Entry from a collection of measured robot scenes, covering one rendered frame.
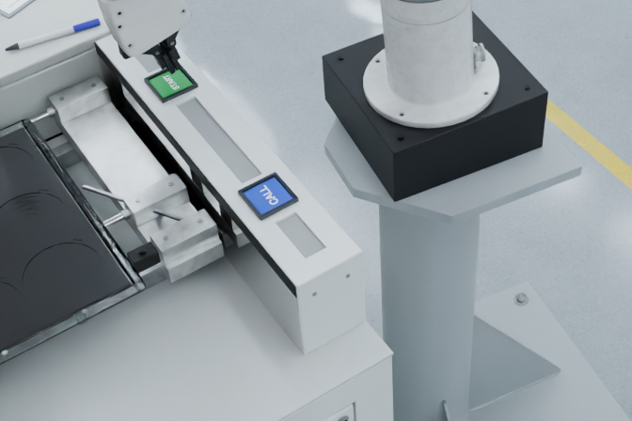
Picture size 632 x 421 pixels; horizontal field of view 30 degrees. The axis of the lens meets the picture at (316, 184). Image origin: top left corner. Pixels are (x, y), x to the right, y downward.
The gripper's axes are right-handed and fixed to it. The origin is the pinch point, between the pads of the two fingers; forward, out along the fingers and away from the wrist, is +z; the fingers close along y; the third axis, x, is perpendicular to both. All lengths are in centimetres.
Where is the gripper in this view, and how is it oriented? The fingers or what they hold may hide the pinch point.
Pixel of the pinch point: (166, 56)
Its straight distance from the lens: 161.5
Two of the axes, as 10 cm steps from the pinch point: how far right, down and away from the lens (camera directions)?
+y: 8.1, -5.6, 1.7
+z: 2.3, 5.7, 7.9
